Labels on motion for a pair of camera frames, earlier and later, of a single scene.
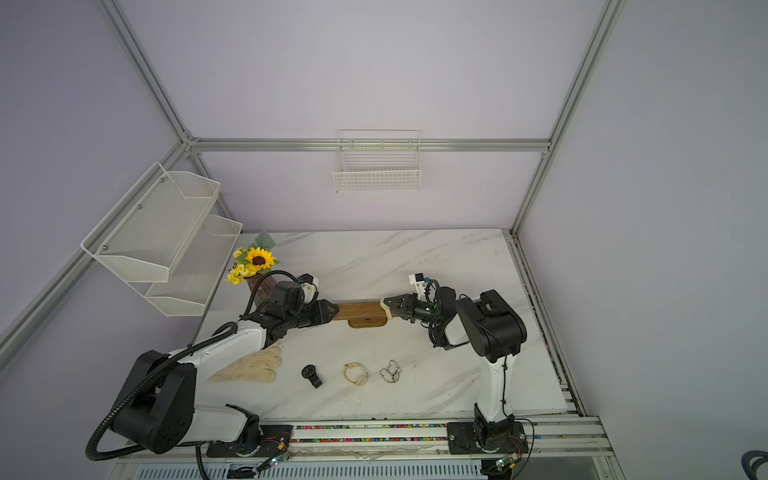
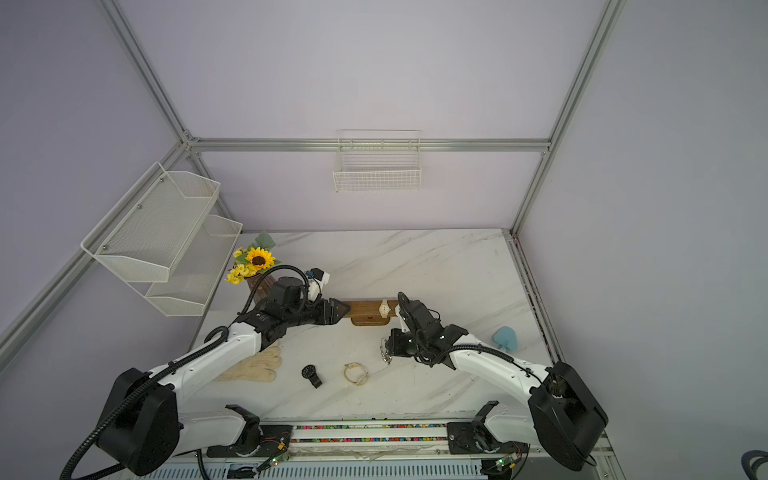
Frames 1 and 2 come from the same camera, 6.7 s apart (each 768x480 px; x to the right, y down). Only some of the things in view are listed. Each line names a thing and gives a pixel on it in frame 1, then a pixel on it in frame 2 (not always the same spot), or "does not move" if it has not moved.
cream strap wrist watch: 386,309 does not move
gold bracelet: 362,380 does not move
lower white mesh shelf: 197,270 does not move
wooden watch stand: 361,314 does not move
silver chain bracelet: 391,374 to 385,355
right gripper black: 409,306 to 395,342
